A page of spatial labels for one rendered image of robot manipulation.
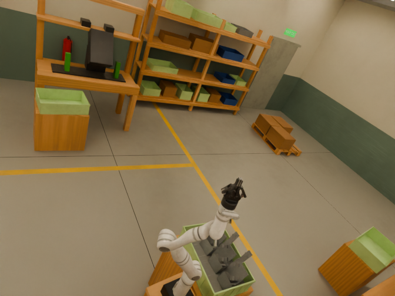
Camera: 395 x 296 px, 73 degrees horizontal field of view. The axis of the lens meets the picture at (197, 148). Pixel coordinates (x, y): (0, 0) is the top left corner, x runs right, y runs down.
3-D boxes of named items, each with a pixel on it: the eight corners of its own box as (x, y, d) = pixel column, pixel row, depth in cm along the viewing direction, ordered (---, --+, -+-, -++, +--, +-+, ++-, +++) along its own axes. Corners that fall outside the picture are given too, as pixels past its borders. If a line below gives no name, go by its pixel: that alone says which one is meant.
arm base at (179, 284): (170, 290, 188) (178, 276, 180) (180, 283, 195) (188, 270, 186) (178, 302, 183) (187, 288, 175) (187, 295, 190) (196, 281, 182)
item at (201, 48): (236, 115, 749) (275, 36, 635) (132, 106, 582) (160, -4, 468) (226, 106, 785) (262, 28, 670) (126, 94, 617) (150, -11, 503)
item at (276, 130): (250, 126, 723) (258, 113, 700) (272, 129, 763) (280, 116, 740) (275, 154, 639) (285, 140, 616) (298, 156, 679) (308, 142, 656)
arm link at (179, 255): (156, 228, 151) (175, 249, 166) (153, 244, 144) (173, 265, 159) (171, 225, 148) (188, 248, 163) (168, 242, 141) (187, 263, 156)
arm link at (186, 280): (188, 258, 175) (179, 273, 183) (191, 272, 167) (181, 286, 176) (201, 259, 178) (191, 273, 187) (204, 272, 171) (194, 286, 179)
